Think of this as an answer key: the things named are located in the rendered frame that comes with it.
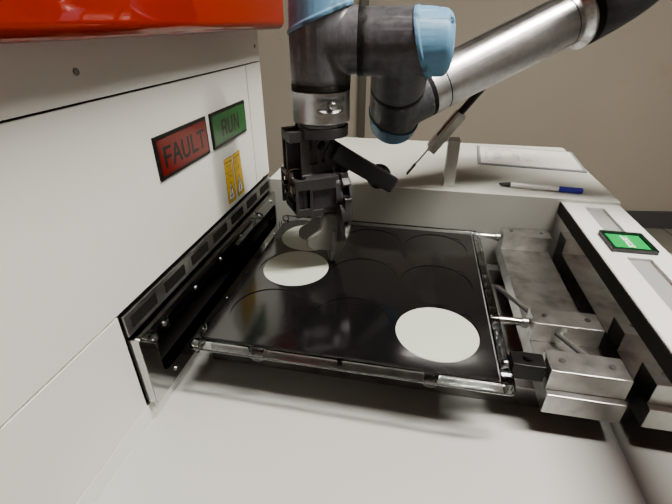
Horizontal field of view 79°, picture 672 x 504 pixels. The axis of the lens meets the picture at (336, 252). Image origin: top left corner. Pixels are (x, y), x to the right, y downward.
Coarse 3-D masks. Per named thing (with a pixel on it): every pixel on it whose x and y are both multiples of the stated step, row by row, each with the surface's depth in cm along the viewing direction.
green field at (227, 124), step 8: (240, 104) 63; (224, 112) 58; (232, 112) 60; (240, 112) 63; (216, 120) 56; (224, 120) 58; (232, 120) 61; (240, 120) 63; (216, 128) 56; (224, 128) 58; (232, 128) 61; (240, 128) 64; (216, 136) 56; (224, 136) 59; (232, 136) 61; (216, 144) 57
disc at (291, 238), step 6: (294, 228) 75; (288, 234) 73; (294, 234) 73; (282, 240) 71; (288, 240) 71; (294, 240) 71; (300, 240) 71; (306, 240) 71; (288, 246) 69; (294, 246) 69; (300, 246) 69; (306, 246) 69
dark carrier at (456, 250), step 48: (384, 240) 71; (432, 240) 71; (240, 288) 58; (288, 288) 58; (336, 288) 58; (384, 288) 58; (432, 288) 58; (480, 288) 58; (240, 336) 49; (288, 336) 49; (336, 336) 49; (384, 336) 49; (480, 336) 49
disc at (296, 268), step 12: (288, 252) 67; (300, 252) 67; (276, 264) 64; (288, 264) 64; (300, 264) 64; (312, 264) 63; (324, 264) 63; (276, 276) 61; (288, 276) 61; (300, 276) 61; (312, 276) 61
